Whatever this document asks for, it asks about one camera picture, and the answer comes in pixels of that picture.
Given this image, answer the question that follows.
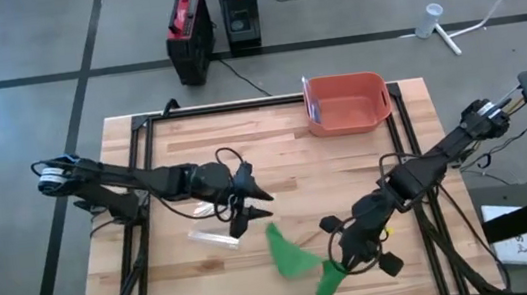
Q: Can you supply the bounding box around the black aluminium table frame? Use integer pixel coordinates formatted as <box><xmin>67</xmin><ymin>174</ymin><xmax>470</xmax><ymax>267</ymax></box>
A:
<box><xmin>33</xmin><ymin>70</ymin><xmax>514</xmax><ymax>295</ymax></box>

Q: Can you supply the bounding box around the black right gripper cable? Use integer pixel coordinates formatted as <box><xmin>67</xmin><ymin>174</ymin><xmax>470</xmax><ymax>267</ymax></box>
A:
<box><xmin>315</xmin><ymin>149</ymin><xmax>435</xmax><ymax>279</ymax></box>

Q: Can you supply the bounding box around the black computer tower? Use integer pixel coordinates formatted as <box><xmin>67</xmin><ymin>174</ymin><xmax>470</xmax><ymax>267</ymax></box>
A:
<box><xmin>217</xmin><ymin>0</ymin><xmax>266</xmax><ymax>56</ymax></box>

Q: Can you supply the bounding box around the white cylinder container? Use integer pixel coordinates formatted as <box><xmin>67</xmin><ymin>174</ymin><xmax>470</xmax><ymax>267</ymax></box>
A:
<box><xmin>410</xmin><ymin>1</ymin><xmax>447</xmax><ymax>41</ymax></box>

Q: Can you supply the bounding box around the green elastic bandage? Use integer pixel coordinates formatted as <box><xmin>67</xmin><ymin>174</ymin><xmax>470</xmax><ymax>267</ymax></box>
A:
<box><xmin>263</xmin><ymin>213</ymin><xmax>351</xmax><ymax>295</ymax></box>

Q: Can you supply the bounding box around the black floor cable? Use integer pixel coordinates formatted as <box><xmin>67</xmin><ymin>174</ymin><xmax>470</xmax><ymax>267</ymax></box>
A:
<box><xmin>215</xmin><ymin>51</ymin><xmax>273</xmax><ymax>104</ymax></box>

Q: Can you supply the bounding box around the orange plastic basket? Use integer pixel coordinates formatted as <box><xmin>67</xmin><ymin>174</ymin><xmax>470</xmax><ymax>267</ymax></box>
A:
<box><xmin>299</xmin><ymin>68</ymin><xmax>395</xmax><ymax>141</ymax></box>

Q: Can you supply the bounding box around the black frame corner cable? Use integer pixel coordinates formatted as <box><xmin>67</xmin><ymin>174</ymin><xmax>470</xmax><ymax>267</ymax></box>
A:
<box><xmin>160</xmin><ymin>96</ymin><xmax>184</xmax><ymax>118</ymax></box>

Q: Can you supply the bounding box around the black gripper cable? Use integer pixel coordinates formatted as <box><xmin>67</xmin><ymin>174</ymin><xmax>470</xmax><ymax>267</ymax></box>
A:
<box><xmin>315</xmin><ymin>149</ymin><xmax>435</xmax><ymax>279</ymax></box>
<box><xmin>146</xmin><ymin>144</ymin><xmax>253</xmax><ymax>232</ymax></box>

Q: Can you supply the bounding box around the blue elastic bandage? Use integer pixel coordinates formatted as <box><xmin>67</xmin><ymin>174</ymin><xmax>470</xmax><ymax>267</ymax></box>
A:
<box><xmin>308</xmin><ymin>97</ymin><xmax>324</xmax><ymax>125</ymax></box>

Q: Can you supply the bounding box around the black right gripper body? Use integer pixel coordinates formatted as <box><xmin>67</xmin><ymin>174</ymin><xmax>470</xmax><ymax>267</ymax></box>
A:
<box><xmin>318</xmin><ymin>207</ymin><xmax>406</xmax><ymax>286</ymax></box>

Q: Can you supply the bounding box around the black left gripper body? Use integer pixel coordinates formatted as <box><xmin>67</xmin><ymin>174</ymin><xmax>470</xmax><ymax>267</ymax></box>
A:
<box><xmin>217</xmin><ymin>161</ymin><xmax>264</xmax><ymax>241</ymax></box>

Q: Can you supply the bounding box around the red and black case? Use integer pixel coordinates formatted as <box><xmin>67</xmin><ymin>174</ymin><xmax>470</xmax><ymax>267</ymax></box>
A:
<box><xmin>160</xmin><ymin>0</ymin><xmax>221</xmax><ymax>90</ymax></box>

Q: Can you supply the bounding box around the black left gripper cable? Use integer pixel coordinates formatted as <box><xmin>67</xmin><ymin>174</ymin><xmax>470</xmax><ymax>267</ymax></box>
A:
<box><xmin>146</xmin><ymin>144</ymin><xmax>253</xmax><ymax>232</ymax></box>

